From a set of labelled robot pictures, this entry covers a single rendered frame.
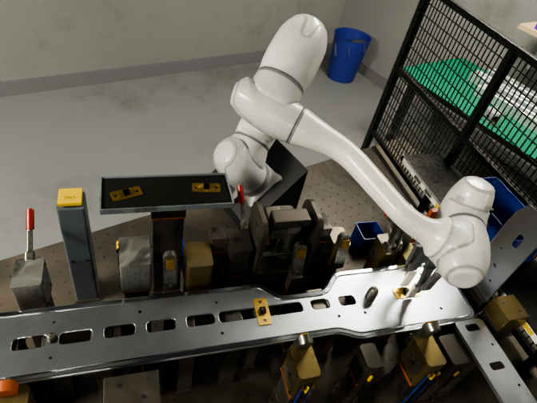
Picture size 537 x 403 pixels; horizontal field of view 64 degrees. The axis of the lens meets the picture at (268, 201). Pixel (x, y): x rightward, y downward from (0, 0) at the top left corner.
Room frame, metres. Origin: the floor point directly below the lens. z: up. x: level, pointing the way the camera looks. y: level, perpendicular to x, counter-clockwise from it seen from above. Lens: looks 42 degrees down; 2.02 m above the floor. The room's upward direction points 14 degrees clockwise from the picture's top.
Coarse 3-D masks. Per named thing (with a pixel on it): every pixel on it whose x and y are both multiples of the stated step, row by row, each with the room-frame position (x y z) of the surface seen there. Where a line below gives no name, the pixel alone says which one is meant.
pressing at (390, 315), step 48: (240, 288) 0.73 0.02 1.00; (336, 288) 0.82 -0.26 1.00; (384, 288) 0.86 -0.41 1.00; (432, 288) 0.91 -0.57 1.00; (0, 336) 0.44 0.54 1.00; (96, 336) 0.50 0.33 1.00; (144, 336) 0.52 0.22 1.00; (192, 336) 0.56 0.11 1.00; (240, 336) 0.59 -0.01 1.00; (288, 336) 0.62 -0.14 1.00
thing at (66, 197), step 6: (60, 192) 0.79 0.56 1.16; (66, 192) 0.79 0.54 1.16; (72, 192) 0.80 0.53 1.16; (78, 192) 0.80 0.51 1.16; (60, 198) 0.76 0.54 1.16; (66, 198) 0.77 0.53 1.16; (72, 198) 0.77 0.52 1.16; (78, 198) 0.78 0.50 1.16; (60, 204) 0.75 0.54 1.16; (66, 204) 0.75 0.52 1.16; (72, 204) 0.76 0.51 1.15; (78, 204) 0.77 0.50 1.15
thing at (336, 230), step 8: (336, 232) 0.98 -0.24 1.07; (328, 240) 0.96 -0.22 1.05; (328, 248) 0.94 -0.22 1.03; (336, 248) 0.92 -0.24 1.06; (320, 256) 0.96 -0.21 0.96; (328, 256) 0.93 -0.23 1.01; (320, 264) 0.96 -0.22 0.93; (328, 264) 0.92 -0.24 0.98; (320, 272) 0.94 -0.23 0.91; (328, 272) 0.94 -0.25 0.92; (312, 280) 0.97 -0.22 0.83; (320, 280) 0.93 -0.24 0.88; (328, 280) 0.94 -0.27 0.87; (312, 288) 0.95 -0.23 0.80; (320, 288) 0.94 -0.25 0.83
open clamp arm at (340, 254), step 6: (342, 234) 0.94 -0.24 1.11; (336, 240) 0.94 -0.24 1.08; (342, 240) 0.93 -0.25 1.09; (348, 240) 0.93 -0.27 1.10; (342, 246) 0.92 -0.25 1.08; (336, 252) 0.92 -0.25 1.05; (342, 252) 0.92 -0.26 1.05; (336, 258) 0.91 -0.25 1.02; (342, 258) 0.92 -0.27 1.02; (336, 264) 0.91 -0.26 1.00; (342, 264) 0.92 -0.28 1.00
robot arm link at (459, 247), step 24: (312, 120) 0.92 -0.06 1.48; (312, 144) 0.89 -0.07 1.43; (336, 144) 0.89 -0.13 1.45; (360, 168) 0.84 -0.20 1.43; (384, 192) 0.79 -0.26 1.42; (408, 216) 0.74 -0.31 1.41; (456, 216) 0.79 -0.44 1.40; (432, 240) 0.70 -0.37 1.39; (456, 240) 0.69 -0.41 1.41; (480, 240) 0.70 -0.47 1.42; (456, 264) 0.64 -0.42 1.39; (480, 264) 0.64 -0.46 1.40
